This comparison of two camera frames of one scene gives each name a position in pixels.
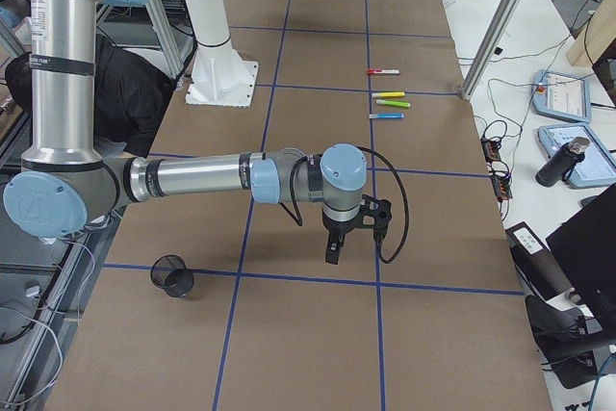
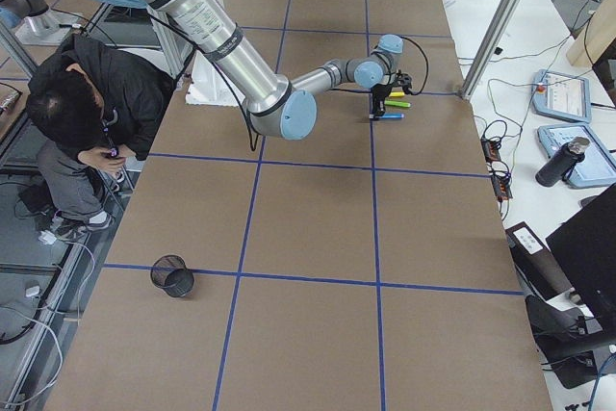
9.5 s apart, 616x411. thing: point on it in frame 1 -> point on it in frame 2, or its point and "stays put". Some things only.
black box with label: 540,269 stays put
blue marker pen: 387,115 stays put
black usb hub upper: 491,149 stays put
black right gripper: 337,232 -> 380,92
